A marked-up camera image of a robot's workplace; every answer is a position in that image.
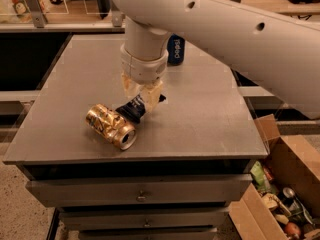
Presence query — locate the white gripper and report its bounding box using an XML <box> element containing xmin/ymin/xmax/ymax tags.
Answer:
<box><xmin>120</xmin><ymin>45</ymin><xmax>168</xmax><ymax>113</ymax></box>

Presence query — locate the dark blue rxbar wrapper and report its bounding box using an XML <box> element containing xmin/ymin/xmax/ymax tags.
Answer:
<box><xmin>115</xmin><ymin>93</ymin><xmax>167</xmax><ymax>124</ymax></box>

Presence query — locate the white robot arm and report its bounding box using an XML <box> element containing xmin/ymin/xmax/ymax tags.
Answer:
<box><xmin>113</xmin><ymin>0</ymin><xmax>320</xmax><ymax>120</ymax></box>

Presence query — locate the crushed orange gold can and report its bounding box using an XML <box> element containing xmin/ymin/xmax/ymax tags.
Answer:
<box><xmin>85</xmin><ymin>104</ymin><xmax>137</xmax><ymax>150</ymax></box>

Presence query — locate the blue pepsi can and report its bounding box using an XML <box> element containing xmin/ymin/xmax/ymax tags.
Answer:
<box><xmin>167</xmin><ymin>34</ymin><xmax>185</xmax><ymax>65</ymax></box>

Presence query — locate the silver can in box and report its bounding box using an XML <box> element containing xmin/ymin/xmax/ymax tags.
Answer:
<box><xmin>282</xmin><ymin>187</ymin><xmax>295</xmax><ymax>204</ymax></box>

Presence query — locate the grey drawer cabinet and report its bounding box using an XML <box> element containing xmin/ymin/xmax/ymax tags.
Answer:
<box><xmin>4</xmin><ymin>34</ymin><xmax>267</xmax><ymax>240</ymax></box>

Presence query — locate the top grey drawer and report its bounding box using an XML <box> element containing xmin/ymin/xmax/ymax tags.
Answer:
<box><xmin>26</xmin><ymin>174</ymin><xmax>251</xmax><ymax>207</ymax></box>

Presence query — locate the grey drawer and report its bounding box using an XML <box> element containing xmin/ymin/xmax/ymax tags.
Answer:
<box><xmin>26</xmin><ymin>174</ymin><xmax>251</xmax><ymax>207</ymax></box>
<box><xmin>60</xmin><ymin>207</ymin><xmax>229</xmax><ymax>231</ymax></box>

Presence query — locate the green snack packet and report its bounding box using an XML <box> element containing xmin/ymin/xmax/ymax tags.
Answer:
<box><xmin>250</xmin><ymin>161</ymin><xmax>271</xmax><ymax>193</ymax></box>

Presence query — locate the orange printed bag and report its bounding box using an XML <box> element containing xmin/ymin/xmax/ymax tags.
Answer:
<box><xmin>0</xmin><ymin>0</ymin><xmax>31</xmax><ymax>24</ymax></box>

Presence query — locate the middle grey drawer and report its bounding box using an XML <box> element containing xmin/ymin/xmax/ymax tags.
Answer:
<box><xmin>60</xmin><ymin>207</ymin><xmax>229</xmax><ymax>231</ymax></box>

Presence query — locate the cardboard box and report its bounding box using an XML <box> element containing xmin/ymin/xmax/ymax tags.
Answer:
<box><xmin>230</xmin><ymin>115</ymin><xmax>320</xmax><ymax>240</ymax></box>

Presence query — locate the red apple in box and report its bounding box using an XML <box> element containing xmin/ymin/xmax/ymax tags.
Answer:
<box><xmin>284</xmin><ymin>222</ymin><xmax>301</xmax><ymax>240</ymax></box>

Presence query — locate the middle metal railing bracket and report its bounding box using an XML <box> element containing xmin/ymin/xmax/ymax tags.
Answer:
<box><xmin>110</xmin><ymin>2</ymin><xmax>123</xmax><ymax>27</ymax></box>

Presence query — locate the left metal railing bracket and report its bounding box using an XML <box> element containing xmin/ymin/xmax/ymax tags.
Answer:
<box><xmin>25</xmin><ymin>0</ymin><xmax>47</xmax><ymax>28</ymax></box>

